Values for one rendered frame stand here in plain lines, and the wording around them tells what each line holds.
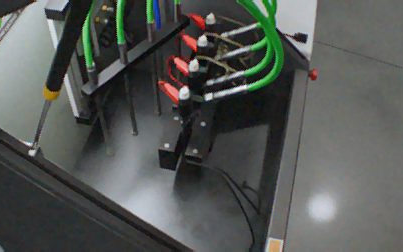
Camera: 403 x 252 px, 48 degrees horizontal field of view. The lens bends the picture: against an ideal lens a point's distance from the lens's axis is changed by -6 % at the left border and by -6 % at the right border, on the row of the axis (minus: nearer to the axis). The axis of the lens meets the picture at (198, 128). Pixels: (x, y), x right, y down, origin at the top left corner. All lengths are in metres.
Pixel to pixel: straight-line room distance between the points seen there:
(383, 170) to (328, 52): 0.81
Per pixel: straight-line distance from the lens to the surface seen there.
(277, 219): 1.01
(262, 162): 1.22
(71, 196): 0.69
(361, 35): 2.98
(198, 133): 1.08
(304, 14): 1.42
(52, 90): 0.52
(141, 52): 1.08
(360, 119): 2.51
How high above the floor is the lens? 1.84
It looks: 53 degrees down
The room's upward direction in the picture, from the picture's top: 1 degrees clockwise
